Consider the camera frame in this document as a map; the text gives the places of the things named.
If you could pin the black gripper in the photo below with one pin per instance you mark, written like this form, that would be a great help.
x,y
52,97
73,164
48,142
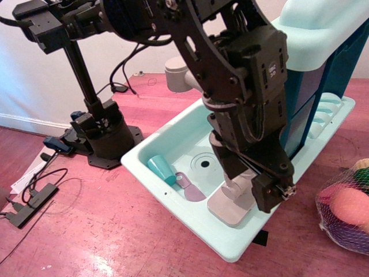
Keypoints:
x,y
245,136

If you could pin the beige toy faucet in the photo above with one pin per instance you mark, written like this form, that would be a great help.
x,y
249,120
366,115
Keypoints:
x,y
234,199

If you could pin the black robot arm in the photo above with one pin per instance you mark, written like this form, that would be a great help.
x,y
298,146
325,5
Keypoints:
x,y
233,51

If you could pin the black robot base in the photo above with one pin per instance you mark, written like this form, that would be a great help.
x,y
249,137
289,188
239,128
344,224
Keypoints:
x,y
101,133

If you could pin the black tape piece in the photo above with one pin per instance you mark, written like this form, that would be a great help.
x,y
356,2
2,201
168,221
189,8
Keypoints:
x,y
261,238

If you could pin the mesh bag of toy food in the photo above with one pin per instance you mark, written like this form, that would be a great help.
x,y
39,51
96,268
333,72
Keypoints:
x,y
342,205

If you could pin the purple toy spatula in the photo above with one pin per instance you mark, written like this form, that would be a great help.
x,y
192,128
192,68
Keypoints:
x,y
191,192

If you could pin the mint toy sink unit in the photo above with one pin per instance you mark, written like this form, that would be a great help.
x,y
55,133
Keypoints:
x,y
184,143

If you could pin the teal plastic cup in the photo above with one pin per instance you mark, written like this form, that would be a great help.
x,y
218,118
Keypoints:
x,y
159,165

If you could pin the teal toy shelf tower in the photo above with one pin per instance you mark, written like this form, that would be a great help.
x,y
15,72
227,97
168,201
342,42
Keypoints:
x,y
324,42

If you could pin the black power adapter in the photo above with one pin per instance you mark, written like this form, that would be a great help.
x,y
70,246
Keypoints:
x,y
119,88

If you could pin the blue black clamp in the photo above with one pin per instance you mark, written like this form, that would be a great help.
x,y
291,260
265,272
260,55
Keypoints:
x,y
57,145

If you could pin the white paper sheet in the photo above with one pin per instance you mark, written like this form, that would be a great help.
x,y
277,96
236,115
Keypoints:
x,y
35,166

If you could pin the black usb hub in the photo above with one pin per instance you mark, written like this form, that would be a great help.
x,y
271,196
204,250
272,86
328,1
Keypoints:
x,y
27,211

